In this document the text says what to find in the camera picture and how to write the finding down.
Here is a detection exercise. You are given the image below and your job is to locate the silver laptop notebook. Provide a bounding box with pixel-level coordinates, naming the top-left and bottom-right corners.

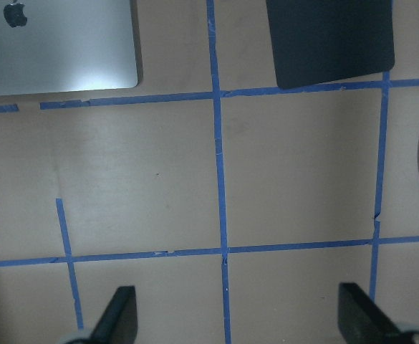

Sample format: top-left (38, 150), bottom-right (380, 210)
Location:
top-left (0, 1), bottom-right (138, 96)

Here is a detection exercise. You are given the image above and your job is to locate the black mousepad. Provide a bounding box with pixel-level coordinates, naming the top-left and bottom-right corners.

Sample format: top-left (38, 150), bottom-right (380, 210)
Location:
top-left (266, 1), bottom-right (395, 90)

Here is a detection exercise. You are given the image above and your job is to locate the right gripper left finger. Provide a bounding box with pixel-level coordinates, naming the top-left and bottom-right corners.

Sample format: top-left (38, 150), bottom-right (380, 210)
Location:
top-left (90, 286), bottom-right (138, 344)

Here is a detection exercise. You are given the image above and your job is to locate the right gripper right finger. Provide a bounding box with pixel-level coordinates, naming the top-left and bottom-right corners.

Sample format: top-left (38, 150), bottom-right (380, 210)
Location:
top-left (338, 282), bottom-right (402, 344)

